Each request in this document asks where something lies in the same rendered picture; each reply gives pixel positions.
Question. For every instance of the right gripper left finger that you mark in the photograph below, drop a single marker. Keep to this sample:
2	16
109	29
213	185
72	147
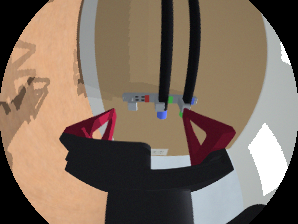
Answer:
86	127

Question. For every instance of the black bar with blue ends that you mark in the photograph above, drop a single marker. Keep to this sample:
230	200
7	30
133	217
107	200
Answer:
166	53

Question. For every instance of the black bar with green ends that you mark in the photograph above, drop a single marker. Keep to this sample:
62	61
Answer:
194	50

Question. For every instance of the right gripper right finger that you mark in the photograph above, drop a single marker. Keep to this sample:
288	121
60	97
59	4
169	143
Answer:
218	135

